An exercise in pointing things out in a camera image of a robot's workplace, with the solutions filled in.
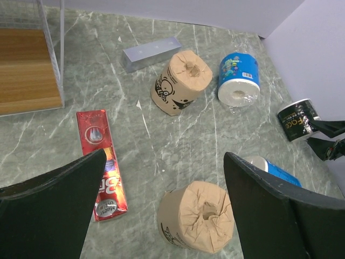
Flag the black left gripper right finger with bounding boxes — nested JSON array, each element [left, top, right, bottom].
[[224, 152, 344, 258]]

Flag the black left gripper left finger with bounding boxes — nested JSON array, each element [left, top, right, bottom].
[[1, 149, 106, 258]]

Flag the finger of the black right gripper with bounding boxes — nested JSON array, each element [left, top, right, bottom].
[[311, 120, 345, 138], [307, 138, 344, 161]]

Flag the blue paper towel roll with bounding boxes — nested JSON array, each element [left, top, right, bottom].
[[217, 45, 261, 114], [244, 155, 302, 187]]

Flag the brown paper towel roll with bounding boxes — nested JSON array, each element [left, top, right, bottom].
[[157, 181, 234, 254], [150, 50, 213, 116]]

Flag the red toothpaste box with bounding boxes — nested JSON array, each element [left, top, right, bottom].
[[76, 109, 128, 222]]

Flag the grey rectangular box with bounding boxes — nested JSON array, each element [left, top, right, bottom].
[[120, 37, 182, 73]]

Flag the white wire wooden shelf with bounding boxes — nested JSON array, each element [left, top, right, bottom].
[[1, 1, 65, 116]]

